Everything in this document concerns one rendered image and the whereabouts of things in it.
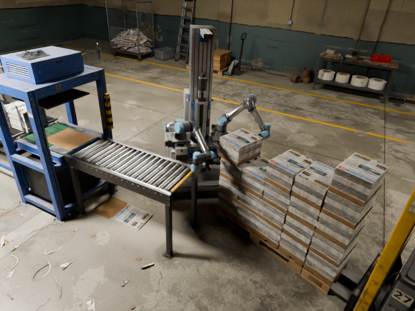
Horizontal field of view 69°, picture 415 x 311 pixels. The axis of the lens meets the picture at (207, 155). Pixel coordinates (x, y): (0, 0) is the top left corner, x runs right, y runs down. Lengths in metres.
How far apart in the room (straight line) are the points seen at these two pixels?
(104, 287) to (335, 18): 8.14
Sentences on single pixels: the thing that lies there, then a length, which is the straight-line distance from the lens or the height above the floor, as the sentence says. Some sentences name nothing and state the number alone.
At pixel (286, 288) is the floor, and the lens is 3.23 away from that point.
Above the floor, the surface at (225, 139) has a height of 1.06.
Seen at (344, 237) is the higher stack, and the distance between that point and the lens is 2.82.
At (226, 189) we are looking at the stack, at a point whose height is 0.47.
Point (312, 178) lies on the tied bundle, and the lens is 2.76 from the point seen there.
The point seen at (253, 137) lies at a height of 1.06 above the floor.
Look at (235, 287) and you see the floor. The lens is 3.12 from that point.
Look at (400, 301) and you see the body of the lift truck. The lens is 2.77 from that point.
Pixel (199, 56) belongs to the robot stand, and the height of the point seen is 1.74.
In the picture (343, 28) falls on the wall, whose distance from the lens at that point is 9.22.
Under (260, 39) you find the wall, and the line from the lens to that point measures 9.69.
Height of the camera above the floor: 2.52
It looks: 31 degrees down
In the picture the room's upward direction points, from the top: 3 degrees clockwise
